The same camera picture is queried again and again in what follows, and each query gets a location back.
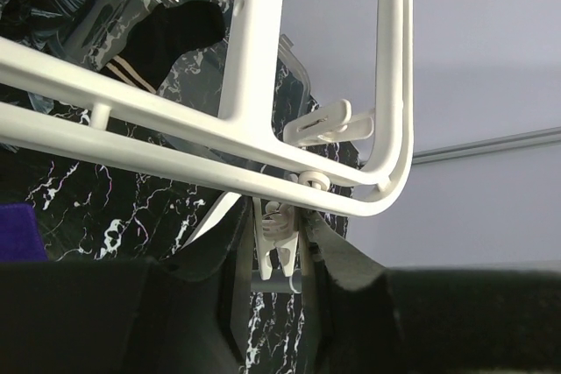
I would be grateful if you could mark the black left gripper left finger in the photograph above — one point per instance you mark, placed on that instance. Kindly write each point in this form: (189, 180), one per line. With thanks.
(211, 301)

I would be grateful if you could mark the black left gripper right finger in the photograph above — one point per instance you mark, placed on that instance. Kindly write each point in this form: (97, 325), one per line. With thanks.
(337, 289)

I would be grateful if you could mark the white clip drying hanger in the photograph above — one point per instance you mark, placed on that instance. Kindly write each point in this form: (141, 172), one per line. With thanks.
(242, 126)

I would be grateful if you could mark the purple fleece sock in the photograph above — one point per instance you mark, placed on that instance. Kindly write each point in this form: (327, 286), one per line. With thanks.
(20, 237)

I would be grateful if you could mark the black striped sock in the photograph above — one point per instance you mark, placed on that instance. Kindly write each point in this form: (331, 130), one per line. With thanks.
(154, 44)

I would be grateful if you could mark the metal hanging rack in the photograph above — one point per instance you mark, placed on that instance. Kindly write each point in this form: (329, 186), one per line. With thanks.
(276, 240)

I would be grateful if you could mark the clear plastic bin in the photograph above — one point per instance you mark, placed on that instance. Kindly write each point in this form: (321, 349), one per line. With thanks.
(195, 80)

